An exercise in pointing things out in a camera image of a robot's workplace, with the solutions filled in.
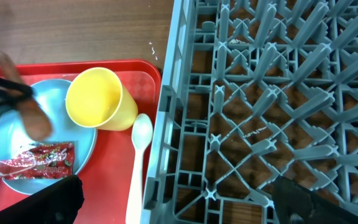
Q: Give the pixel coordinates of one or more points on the light blue plate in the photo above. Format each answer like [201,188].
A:
[50,94]

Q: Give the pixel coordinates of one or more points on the white plastic spoon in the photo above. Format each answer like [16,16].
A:
[142,134]

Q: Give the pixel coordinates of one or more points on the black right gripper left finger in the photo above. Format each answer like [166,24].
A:
[57,204]

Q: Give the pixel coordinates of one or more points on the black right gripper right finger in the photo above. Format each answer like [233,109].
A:
[295,204]

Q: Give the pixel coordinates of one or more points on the red plastic tray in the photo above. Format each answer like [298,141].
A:
[107,176]

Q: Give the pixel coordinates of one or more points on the orange carrot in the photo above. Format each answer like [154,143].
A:
[36,123]

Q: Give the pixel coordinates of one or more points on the grey dishwasher rack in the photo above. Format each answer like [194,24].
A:
[253,91]

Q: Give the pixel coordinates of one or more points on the yellow plastic cup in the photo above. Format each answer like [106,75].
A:
[96,98]

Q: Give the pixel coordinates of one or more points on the red snack wrapper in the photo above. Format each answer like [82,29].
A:
[50,160]

